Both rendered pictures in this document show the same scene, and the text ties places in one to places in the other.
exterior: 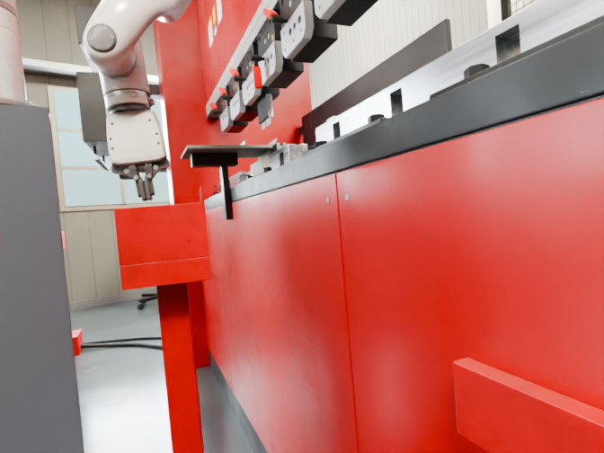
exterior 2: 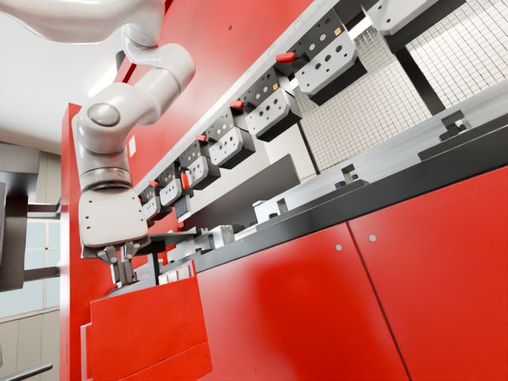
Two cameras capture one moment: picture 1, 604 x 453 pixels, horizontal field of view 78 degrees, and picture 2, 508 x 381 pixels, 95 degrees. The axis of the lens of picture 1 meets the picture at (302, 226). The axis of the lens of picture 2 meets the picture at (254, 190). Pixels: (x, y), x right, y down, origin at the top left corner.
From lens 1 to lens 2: 0.38 m
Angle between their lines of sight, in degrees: 34
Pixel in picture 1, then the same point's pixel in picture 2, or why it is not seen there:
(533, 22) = (473, 106)
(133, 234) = (116, 332)
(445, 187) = not seen: outside the picture
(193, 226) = (188, 306)
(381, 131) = (414, 173)
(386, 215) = (446, 240)
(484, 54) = (435, 130)
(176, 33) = not seen: hidden behind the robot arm
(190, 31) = not seen: hidden behind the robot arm
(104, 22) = (109, 103)
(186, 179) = (85, 278)
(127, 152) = (106, 230)
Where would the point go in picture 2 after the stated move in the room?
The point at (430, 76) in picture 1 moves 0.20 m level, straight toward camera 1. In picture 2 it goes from (382, 151) to (469, 75)
